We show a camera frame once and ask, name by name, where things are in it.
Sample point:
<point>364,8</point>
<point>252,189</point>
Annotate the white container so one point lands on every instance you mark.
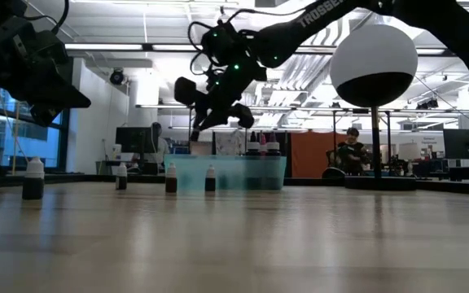
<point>116,151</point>

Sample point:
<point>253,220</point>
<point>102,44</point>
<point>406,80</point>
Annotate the black computer monitor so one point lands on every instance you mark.
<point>468,143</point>
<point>134,139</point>

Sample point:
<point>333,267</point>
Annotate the person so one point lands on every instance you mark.
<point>158,142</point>
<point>352,152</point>

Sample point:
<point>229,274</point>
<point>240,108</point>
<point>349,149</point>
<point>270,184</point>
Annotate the teal translucent plastic bin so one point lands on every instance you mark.
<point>226,173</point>

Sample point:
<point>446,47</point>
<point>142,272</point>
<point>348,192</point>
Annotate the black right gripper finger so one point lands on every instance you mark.
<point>214,119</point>
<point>201,120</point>

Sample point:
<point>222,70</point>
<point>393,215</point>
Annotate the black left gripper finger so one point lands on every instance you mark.
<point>71,104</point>
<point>69,87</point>

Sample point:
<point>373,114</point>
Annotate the small white-capped dropper bottle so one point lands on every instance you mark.
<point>210,183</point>
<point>121,179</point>
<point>33,185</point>
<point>171,183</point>

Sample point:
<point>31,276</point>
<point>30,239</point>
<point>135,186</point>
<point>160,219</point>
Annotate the black ceiling spotlight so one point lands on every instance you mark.
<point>117,76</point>

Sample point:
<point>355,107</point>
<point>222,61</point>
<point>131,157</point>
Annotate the orange partition panel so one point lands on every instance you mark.
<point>309,154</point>

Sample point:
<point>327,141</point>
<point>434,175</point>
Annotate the white globe lamp black base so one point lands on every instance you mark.
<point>373,61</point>

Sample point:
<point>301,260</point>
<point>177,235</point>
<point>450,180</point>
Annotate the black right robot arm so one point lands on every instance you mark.
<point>320,16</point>

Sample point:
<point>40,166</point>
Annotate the ceiling light strip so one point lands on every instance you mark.
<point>103,46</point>

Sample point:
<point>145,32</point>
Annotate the white-shade table lamp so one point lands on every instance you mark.
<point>409,150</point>

